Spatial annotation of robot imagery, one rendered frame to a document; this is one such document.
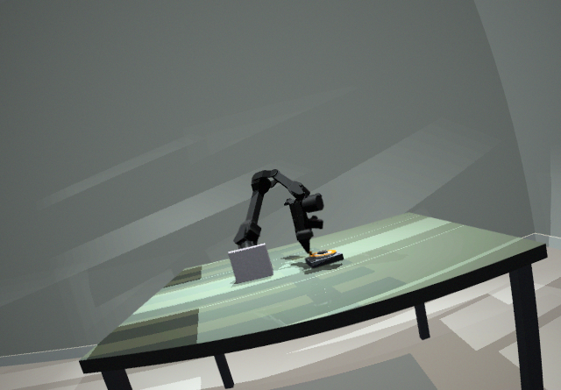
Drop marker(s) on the orange round plate with holes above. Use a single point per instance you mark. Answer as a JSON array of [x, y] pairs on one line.
[[315, 255]]

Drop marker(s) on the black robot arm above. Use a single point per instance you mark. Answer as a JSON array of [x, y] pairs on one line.
[[249, 230]]

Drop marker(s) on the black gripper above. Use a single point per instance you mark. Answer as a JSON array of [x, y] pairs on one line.
[[303, 234]]

